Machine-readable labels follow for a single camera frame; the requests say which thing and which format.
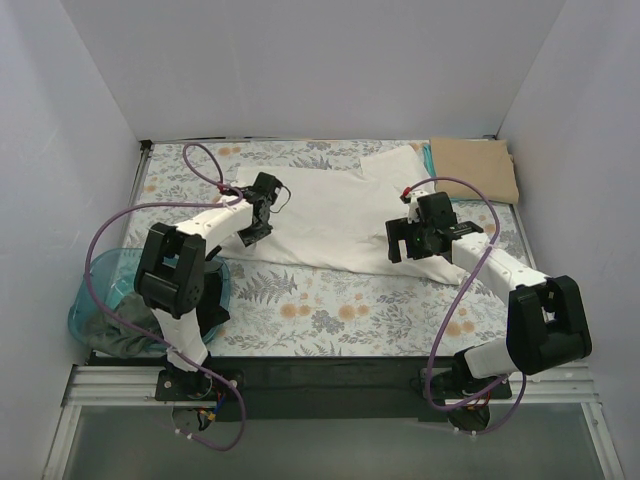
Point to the white t shirt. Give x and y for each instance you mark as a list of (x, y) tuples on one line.
[(336, 219)]

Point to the aluminium frame rail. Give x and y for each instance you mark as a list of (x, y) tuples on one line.
[(135, 386)]

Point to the teal plastic basket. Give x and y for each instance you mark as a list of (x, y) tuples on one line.
[(112, 276)]

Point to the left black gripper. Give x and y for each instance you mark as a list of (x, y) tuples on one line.
[(255, 233)]

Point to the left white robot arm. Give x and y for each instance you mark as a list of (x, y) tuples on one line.
[(171, 275)]

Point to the folded teal t shirt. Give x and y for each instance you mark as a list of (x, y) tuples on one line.
[(428, 160)]

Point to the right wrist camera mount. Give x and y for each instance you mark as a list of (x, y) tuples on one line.
[(410, 197)]

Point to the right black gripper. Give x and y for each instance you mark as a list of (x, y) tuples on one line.
[(395, 240)]

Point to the folded tan t shirt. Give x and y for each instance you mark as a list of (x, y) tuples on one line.
[(485, 164)]

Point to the floral table cloth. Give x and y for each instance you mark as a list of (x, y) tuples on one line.
[(279, 310)]

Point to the grey t shirt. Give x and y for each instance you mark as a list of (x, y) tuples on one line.
[(103, 334)]

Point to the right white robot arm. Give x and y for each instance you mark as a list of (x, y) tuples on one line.
[(546, 321)]

